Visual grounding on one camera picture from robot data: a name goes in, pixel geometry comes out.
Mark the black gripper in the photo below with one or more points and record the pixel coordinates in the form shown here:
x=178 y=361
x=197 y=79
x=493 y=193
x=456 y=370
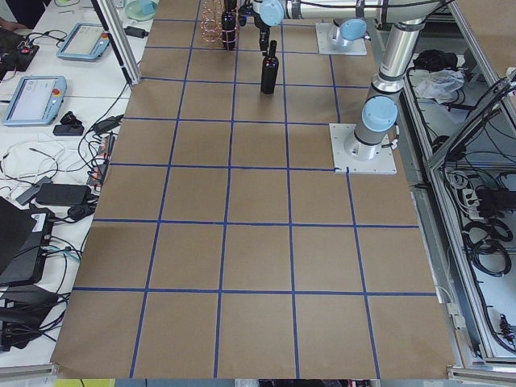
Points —
x=264 y=35

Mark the dark wine bottle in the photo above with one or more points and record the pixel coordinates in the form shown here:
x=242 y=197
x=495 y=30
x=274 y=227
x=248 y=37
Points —
x=228 y=25
x=270 y=66

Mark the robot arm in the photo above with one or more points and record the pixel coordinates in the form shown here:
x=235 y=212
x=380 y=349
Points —
x=407 y=18
x=345 y=31

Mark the dark wine bottle in basket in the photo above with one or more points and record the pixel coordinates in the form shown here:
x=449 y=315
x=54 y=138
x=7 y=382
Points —
x=228 y=25

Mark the blue teach pendant far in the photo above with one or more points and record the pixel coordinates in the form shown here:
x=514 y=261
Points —
x=85 y=42

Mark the blue teach pendant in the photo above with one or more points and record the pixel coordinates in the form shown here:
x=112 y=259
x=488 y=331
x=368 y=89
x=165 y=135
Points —
x=85 y=42
x=36 y=101

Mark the crumpled white cloth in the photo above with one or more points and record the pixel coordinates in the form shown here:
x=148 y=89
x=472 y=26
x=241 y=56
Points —
x=442 y=86

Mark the blue teach pendant near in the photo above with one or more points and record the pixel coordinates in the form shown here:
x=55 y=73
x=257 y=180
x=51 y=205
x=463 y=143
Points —
x=36 y=101

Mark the black power brick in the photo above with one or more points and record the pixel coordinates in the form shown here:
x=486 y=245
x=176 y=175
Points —
x=52 y=194

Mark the black laptop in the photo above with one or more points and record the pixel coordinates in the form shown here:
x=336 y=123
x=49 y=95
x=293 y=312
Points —
x=24 y=236

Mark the copper wire wine basket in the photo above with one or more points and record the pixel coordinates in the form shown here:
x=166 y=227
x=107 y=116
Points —
x=211 y=23

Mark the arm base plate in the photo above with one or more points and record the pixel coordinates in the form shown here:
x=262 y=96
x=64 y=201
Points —
x=351 y=156
x=325 y=47

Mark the aluminium frame post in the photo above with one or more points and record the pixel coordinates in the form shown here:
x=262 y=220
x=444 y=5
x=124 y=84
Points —
x=113 y=26

